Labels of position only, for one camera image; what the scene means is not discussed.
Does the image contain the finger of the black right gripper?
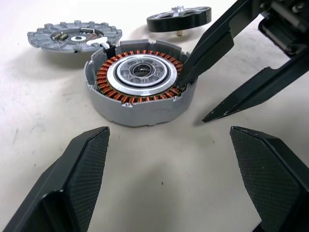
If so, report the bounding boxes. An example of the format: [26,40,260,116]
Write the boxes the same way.
[177,0,266,88]
[201,47,309,123]

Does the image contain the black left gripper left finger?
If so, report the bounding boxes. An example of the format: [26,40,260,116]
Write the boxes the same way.
[3,126,111,232]

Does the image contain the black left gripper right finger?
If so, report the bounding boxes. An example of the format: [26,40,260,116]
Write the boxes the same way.
[229,126,309,232]

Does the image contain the black spoked rotor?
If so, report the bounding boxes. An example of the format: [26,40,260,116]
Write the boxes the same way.
[146,6,212,37]

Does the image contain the grey motor housing copper windings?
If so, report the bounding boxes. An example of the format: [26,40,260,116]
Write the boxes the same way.
[84,40,199,128]

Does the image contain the grey round motor lid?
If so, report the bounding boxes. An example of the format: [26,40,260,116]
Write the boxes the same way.
[27,20,123,54]

